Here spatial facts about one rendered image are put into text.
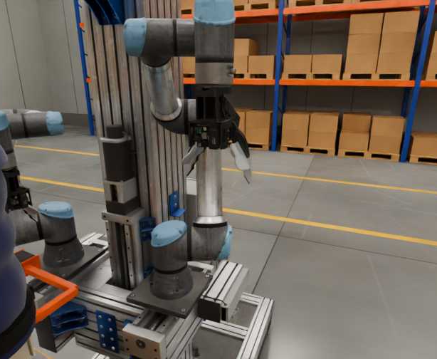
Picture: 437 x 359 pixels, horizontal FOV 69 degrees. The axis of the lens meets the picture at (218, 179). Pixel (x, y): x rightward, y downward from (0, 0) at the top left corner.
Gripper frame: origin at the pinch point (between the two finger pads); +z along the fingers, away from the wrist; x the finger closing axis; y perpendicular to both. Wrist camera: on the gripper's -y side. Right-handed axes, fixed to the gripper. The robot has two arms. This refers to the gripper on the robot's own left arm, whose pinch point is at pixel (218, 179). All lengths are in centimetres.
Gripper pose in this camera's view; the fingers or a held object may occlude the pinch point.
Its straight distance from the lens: 71.4
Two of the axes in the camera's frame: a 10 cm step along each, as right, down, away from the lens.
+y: -3.7, 2.9, -8.8
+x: 9.3, 1.2, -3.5
